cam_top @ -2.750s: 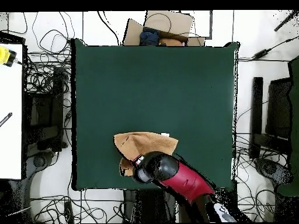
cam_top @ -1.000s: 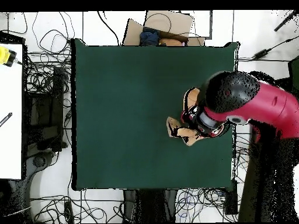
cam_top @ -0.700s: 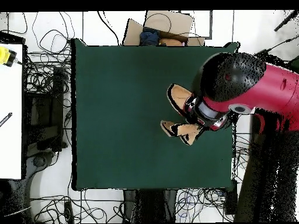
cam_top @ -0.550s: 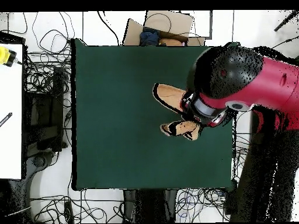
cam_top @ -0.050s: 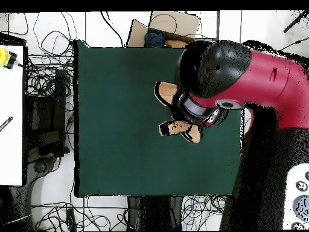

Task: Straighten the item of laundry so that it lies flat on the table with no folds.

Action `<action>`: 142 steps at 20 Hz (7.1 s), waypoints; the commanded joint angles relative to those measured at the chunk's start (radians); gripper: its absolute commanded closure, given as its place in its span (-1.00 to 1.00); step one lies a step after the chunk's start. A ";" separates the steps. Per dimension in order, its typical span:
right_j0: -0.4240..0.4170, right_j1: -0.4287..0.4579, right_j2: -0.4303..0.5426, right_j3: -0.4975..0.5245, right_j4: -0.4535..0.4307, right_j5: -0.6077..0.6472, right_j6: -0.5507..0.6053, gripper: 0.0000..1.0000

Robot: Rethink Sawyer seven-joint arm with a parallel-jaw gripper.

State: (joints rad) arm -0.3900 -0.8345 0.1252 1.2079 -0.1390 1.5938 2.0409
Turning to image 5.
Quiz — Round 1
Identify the tan terry towel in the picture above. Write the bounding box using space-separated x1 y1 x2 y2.
154 80 203 145

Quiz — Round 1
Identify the black power strip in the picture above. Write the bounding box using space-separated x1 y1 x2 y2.
66 208 77 231

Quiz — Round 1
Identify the brown cardboard box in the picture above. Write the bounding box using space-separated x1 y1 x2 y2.
126 10 213 48

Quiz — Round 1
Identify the thin black rod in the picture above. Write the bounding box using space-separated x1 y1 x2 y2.
282 10 309 33

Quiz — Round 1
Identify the orange garment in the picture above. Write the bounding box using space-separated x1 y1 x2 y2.
164 39 189 48

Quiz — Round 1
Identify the black marker pen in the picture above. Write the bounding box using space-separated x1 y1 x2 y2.
0 116 13 132

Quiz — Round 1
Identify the white board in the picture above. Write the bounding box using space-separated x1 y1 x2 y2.
0 45 24 186

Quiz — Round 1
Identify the yellow and black tool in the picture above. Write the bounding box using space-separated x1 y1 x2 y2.
0 47 18 70

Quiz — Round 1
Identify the dark grey stand base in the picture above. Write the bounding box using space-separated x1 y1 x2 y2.
26 156 57 184

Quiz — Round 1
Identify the dark blue garment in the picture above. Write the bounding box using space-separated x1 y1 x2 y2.
144 30 166 48

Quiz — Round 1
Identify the dark green table cloth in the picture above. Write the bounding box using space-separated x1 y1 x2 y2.
73 39 249 198

